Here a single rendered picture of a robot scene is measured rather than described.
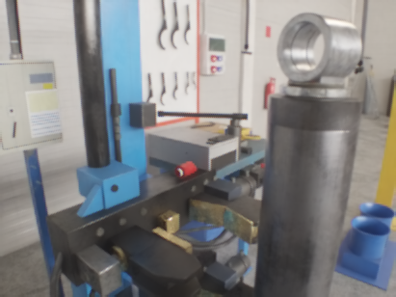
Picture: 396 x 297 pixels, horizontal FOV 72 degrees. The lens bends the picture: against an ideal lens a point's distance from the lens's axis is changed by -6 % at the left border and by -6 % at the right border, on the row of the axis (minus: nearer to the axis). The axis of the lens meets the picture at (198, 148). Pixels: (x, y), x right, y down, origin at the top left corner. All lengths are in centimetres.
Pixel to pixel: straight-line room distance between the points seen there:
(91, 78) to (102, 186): 36
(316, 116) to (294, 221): 24
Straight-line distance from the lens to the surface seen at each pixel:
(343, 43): 67
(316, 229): 72
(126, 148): 123
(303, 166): 65
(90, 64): 104
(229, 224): 117
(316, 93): 64
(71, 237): 94
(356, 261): 261
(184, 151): 138
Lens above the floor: 154
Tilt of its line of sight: 16 degrees down
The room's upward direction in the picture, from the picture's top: straight up
